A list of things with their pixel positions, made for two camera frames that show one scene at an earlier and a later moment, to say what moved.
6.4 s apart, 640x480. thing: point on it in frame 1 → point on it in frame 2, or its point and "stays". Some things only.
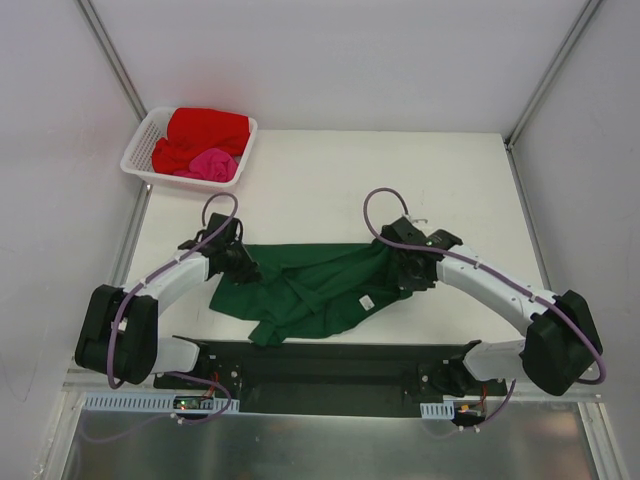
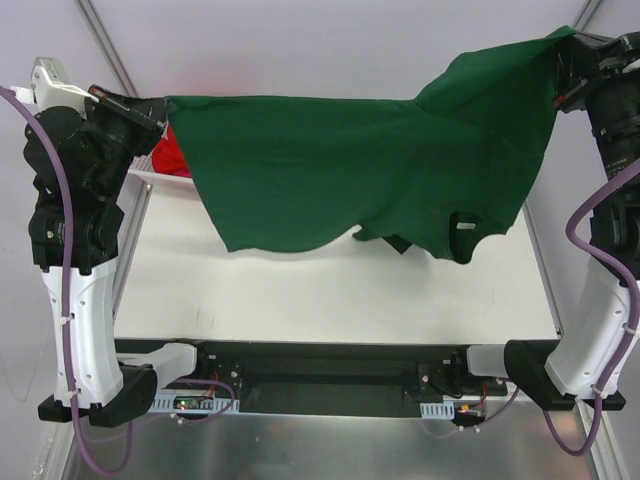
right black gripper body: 409,273 → 587,67
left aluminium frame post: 117,66 stays
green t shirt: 306,289 → 448,168
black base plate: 331,378 stays
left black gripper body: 245,268 → 122,108
